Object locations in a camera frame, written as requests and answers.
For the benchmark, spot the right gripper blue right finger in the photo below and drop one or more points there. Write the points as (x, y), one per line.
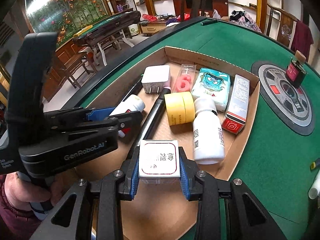
(246, 217)

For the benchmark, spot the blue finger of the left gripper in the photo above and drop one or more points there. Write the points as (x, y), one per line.
(127, 120)
(100, 114)

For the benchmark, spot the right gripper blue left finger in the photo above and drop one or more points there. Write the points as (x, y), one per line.
(72, 217)

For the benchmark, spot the white bottle red label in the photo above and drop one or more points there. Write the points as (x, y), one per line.
(131, 104)

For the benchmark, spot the black pen pink tip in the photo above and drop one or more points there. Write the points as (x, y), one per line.
(151, 122)

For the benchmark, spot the white pink small box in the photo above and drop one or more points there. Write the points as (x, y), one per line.
(159, 161)

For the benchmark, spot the white charger plug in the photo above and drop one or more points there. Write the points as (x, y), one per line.
(156, 78)

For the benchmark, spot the white bottle green label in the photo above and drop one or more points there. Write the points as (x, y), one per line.
(208, 138)

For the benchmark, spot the yellow tape roll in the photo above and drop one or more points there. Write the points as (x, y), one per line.
(180, 108)

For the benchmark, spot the pink number six candle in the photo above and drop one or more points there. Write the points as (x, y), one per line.
(185, 79)

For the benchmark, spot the white pill bottle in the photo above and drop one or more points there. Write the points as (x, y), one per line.
(315, 188)

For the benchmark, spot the white red carton box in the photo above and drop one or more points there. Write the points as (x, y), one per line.
(236, 111)

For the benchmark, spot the teal tissue pack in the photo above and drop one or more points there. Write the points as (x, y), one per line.
(215, 84)

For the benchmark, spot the black marker green cap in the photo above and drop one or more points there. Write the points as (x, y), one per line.
(135, 89)

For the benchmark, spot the maroon left sleeve forearm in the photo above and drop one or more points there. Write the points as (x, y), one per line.
(16, 224)

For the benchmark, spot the person's left hand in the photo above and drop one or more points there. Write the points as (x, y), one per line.
(20, 193)

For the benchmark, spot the round grey table console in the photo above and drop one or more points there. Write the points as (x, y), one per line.
(291, 105)

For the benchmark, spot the black jar with cork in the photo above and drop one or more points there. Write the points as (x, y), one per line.
(295, 72)

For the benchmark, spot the pile of clothes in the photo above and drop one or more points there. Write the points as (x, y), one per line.
(244, 19)

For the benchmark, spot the maroon cloth on chair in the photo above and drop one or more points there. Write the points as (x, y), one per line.
(302, 39)

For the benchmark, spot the wooden chair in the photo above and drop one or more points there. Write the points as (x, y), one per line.
(287, 25)

